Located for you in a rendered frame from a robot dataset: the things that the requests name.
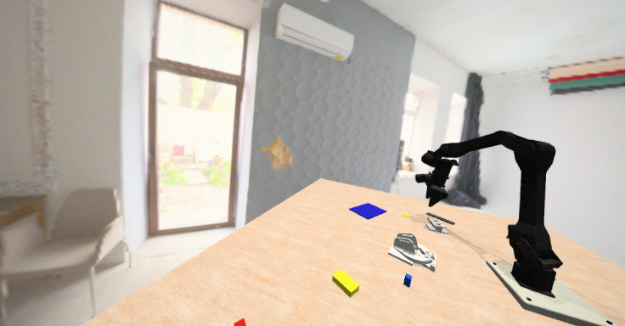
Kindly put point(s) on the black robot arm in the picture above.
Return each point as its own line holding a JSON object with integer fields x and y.
{"x": 535, "y": 259}

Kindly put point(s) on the yellow rectangular block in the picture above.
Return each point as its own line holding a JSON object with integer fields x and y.
{"x": 346, "y": 283}

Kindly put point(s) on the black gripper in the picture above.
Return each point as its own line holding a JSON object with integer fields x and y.
{"x": 437, "y": 192}

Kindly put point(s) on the blue flat square plate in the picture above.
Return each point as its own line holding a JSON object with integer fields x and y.
{"x": 367, "y": 211}

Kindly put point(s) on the small blue block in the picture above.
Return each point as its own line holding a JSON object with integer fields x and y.
{"x": 407, "y": 280}

